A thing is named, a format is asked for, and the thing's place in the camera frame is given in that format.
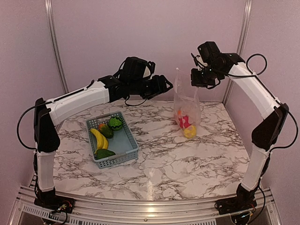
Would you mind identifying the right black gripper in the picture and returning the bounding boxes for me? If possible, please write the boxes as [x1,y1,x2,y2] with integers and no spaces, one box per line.
[191,62,223,87]

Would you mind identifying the yellow toy banana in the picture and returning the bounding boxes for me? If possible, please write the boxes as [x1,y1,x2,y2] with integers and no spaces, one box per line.
[90,128,109,152]

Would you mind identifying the yellow toy pear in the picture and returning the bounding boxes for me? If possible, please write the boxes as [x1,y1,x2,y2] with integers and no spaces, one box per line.
[183,125,197,138]

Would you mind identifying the green toy watermelon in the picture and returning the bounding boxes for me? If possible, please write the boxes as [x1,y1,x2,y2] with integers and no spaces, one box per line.
[108,117,123,131]

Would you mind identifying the red toy apple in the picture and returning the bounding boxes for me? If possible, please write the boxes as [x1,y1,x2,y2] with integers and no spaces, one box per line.
[179,115,191,129]

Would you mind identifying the green orange toy mango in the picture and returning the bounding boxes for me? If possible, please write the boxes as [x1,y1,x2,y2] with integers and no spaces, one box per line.
[98,123,114,139]

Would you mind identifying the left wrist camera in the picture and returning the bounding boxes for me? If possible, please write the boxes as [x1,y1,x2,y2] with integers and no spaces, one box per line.
[119,57,156,82]

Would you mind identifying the right aluminium corner post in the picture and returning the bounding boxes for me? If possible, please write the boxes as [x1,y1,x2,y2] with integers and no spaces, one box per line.
[222,0,253,106]

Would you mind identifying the aluminium front frame rail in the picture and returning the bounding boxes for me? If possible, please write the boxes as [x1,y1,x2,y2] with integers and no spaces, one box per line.
[9,185,282,225]

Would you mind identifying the left aluminium corner post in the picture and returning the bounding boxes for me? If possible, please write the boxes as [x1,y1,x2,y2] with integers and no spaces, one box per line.
[45,0,69,94]

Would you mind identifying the clear zip top bag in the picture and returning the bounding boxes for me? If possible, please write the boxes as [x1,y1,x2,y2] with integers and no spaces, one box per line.
[173,68,201,136]

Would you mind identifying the green toy pepper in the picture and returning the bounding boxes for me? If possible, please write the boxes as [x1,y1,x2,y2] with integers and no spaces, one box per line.
[95,149,116,160]

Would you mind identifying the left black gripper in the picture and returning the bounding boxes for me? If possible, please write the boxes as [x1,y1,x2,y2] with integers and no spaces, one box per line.
[130,75,173,99]

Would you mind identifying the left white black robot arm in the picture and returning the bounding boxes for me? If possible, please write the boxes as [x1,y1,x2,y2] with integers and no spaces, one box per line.
[26,75,173,209]

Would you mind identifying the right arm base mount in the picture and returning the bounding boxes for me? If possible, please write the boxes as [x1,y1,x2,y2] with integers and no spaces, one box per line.
[214,184,257,215]

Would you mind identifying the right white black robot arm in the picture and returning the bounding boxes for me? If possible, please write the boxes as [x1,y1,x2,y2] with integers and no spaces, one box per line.
[191,51,292,210]

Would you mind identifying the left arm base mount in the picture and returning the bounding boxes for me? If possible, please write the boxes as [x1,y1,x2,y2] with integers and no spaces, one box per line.
[34,189,75,213]

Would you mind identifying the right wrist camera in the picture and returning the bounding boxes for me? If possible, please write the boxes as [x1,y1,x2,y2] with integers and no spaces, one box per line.
[197,41,221,64]

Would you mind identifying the aluminium corner post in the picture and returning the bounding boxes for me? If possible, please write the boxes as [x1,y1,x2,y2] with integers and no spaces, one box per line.
[45,0,69,94]
[222,0,253,106]

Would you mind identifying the blue-grey perforated plastic basket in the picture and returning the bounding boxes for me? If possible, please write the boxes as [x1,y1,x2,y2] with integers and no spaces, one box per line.
[85,111,139,169]

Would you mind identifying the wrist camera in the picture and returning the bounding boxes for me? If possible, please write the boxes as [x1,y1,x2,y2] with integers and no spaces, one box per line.
[197,41,221,64]
[119,57,156,82]

